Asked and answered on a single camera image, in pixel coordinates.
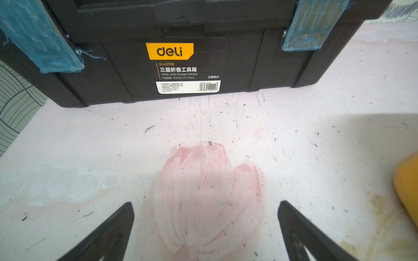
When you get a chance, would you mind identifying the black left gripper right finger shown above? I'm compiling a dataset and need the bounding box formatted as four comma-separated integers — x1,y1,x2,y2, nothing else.
278,201,356,261

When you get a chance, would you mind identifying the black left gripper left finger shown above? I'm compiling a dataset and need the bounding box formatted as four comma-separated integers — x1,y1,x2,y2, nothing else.
59,202,135,261

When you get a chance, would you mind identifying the yellow plastic storage tray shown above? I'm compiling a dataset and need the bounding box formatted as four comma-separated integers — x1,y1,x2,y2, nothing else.
394,152,418,226

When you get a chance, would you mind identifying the black Deli toolbox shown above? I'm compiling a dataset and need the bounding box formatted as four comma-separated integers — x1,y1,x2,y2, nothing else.
1,1,390,108

